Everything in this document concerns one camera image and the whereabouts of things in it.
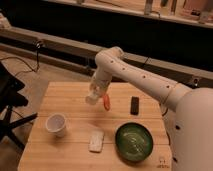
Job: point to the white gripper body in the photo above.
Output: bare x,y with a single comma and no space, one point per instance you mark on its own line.
97,89

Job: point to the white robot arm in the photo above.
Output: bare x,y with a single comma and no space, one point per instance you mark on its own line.
193,130

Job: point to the green ceramic bowl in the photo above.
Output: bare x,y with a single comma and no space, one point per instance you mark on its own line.
133,142

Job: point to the white rectangular sponge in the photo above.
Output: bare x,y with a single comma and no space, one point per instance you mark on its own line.
96,141

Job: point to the white paper cup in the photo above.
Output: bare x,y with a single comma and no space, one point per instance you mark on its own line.
56,124

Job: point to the wooden table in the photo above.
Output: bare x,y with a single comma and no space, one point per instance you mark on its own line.
46,152

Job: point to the black office chair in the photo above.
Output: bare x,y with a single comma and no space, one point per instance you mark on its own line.
10,98

